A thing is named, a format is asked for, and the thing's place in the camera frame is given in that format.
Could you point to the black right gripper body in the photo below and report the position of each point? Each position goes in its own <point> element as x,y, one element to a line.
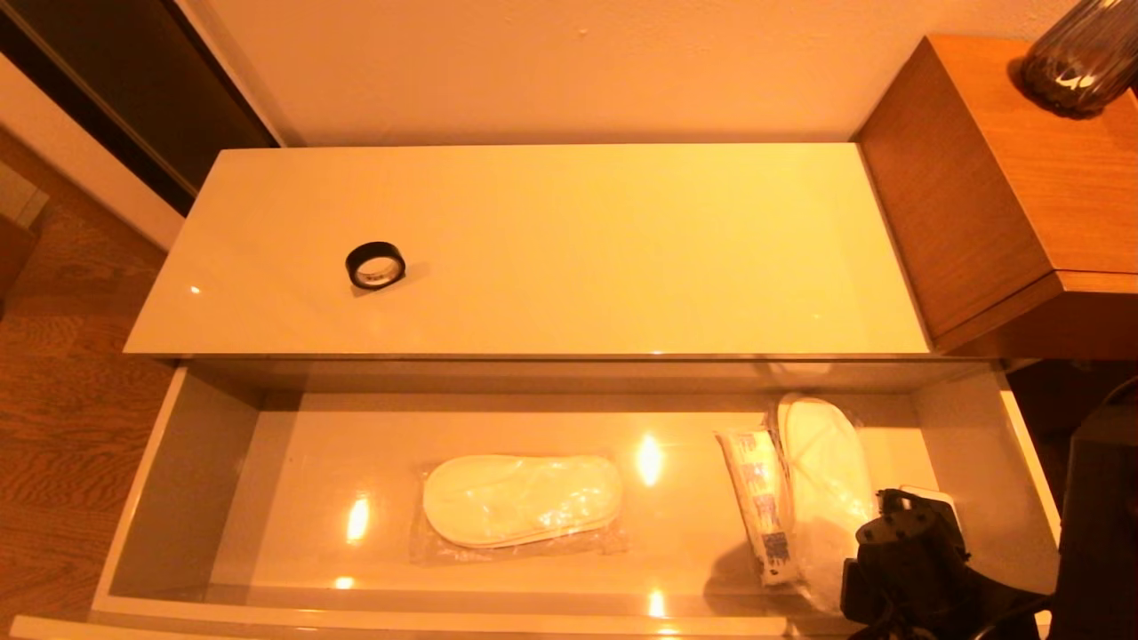
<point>898,604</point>

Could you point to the white slippers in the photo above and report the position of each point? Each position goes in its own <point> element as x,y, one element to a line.
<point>827,480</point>
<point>520,498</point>

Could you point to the printed white tissue packet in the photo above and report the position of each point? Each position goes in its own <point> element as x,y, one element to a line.
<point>756,498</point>

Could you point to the white cabinet drawer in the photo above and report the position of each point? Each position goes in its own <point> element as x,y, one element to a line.
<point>311,533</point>

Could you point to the brown wooden side cabinet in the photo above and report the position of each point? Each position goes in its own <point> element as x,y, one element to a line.
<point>960,204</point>

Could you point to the glossy white low cabinet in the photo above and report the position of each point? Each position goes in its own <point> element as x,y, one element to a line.
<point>533,231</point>

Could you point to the dark ribbed glass vase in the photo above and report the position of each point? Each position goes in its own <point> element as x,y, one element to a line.
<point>1080,62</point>

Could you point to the black tape roll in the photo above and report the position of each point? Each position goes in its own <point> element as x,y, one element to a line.
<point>375,250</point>

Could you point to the dark door panel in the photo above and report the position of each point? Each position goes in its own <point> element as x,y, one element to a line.
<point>133,71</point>

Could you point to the brown wooden furniture piece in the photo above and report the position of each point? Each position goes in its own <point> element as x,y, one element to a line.
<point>13,258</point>

